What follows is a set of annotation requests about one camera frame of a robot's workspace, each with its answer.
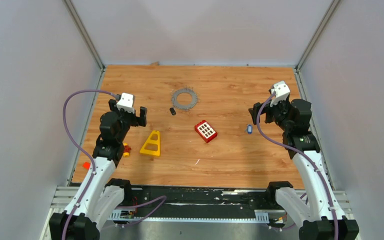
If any small red yellow toy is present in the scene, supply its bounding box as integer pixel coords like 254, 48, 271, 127
122, 143, 131, 158

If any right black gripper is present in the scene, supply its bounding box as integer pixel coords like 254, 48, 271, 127
248, 96, 292, 131

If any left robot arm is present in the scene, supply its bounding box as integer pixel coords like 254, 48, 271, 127
49, 99, 148, 240

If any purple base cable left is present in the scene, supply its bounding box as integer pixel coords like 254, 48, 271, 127
114, 195, 168, 229

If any blue key tag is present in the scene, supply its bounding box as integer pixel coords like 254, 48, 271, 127
246, 124, 253, 135

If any red window toy block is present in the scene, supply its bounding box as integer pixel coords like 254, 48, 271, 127
194, 120, 218, 144

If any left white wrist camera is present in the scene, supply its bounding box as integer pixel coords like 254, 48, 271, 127
116, 92, 136, 114

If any white slotted cable duct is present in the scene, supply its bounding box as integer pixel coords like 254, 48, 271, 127
108, 210, 270, 224

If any orange cube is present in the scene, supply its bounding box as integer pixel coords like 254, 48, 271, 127
82, 162, 91, 170

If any small black key fob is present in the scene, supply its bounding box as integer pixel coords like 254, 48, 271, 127
169, 107, 176, 116

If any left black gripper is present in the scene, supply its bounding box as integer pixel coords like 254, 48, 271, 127
108, 99, 147, 142

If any grey metal keyring disc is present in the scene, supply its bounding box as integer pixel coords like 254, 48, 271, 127
170, 87, 199, 111

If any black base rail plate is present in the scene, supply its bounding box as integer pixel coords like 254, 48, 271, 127
116, 185, 286, 221

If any yellow triangular toy block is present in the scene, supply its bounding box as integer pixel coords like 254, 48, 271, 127
139, 130, 161, 157

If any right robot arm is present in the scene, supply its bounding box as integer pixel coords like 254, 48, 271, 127
248, 82, 360, 240

